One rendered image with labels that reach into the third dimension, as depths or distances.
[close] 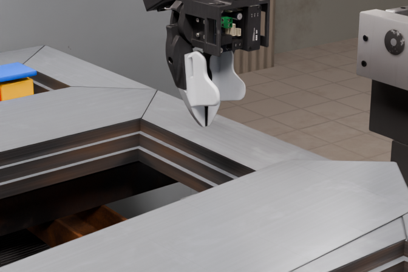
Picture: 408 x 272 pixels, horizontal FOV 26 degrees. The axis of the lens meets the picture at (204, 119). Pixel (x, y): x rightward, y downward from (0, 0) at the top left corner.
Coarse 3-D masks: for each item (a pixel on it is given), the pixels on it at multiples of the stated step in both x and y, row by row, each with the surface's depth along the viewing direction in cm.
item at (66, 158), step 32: (128, 128) 116; (160, 128) 114; (0, 160) 105; (32, 160) 107; (64, 160) 110; (96, 160) 112; (128, 160) 116; (160, 160) 112; (192, 160) 108; (224, 160) 104; (0, 192) 105; (352, 256) 81; (384, 256) 83
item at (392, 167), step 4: (368, 164) 101; (372, 164) 101; (376, 164) 101; (380, 164) 101; (384, 164) 101; (388, 164) 101; (392, 164) 101; (396, 164) 101; (380, 168) 100; (384, 168) 100; (388, 168) 100; (392, 168) 100; (396, 168) 100; (392, 172) 99; (396, 172) 99; (400, 172) 99
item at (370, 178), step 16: (288, 160) 102; (304, 160) 102; (320, 160) 102; (336, 176) 98; (352, 176) 98; (368, 176) 98; (384, 176) 98; (400, 176) 98; (384, 192) 94; (400, 192) 94
